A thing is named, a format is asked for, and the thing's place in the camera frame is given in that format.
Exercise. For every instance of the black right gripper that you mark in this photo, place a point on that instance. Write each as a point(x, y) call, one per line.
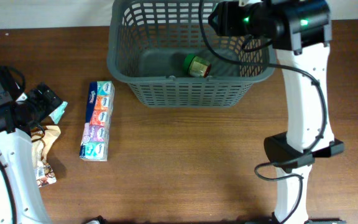
point(228, 13)

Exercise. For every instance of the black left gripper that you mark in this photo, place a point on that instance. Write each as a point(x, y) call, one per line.
point(46, 106)

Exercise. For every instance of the beige Pantree snack bag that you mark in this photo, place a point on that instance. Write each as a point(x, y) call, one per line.
point(42, 142)

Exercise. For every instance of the teal wet wipes packet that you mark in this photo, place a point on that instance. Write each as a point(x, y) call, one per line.
point(57, 114)

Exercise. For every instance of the green lid spice jar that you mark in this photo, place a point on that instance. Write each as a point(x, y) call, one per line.
point(196, 66)

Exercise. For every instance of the grey plastic basket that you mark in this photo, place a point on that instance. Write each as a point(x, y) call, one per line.
point(149, 40)

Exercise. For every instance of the Kleenex tissue multipack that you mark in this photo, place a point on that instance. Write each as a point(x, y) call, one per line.
point(99, 107)

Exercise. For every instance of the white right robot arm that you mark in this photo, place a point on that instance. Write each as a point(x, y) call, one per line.
point(300, 32)

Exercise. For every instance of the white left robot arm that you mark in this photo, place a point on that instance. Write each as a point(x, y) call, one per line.
point(20, 198)

